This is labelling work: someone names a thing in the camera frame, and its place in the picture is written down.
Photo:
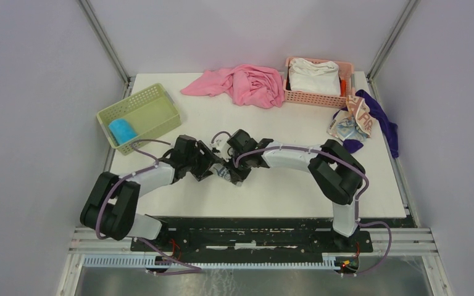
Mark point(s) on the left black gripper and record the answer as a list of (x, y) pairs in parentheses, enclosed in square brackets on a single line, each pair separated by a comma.
[(207, 159)]

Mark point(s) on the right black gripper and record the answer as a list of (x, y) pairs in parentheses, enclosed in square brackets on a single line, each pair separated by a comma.
[(236, 175)]

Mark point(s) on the blue white patterned cloth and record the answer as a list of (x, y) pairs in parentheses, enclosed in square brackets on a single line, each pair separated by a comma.
[(225, 172)]

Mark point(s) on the green plastic basket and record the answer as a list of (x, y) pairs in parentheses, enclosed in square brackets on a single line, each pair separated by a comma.
[(151, 112)]

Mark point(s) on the blue towel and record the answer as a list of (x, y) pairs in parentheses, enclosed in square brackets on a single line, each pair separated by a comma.
[(122, 131)]

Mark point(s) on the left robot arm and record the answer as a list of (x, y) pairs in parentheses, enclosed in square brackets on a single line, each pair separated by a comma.
[(110, 209)]

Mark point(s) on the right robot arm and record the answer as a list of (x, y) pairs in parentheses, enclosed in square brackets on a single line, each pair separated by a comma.
[(339, 176)]

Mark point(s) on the pink towel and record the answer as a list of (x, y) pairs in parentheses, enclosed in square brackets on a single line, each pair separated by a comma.
[(245, 84)]

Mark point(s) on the white folded towel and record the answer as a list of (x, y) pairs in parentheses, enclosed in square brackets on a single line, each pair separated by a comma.
[(320, 78)]

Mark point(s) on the beige rabbit print towel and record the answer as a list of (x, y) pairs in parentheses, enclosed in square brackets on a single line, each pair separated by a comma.
[(354, 123)]

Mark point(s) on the orange item in basket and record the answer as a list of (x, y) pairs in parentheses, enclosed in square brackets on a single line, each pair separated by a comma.
[(343, 87)]

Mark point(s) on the pink plastic basket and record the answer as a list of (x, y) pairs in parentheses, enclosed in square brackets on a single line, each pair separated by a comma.
[(346, 72)]

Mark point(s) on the purple cloth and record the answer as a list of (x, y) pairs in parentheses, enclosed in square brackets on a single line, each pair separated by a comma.
[(388, 128)]

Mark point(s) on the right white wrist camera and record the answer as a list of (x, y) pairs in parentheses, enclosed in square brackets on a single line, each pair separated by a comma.
[(220, 143)]

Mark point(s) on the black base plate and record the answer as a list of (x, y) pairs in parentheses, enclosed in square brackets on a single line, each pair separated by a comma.
[(255, 240)]

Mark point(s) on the white cable duct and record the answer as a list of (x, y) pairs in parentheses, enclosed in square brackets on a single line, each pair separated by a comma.
[(150, 262)]

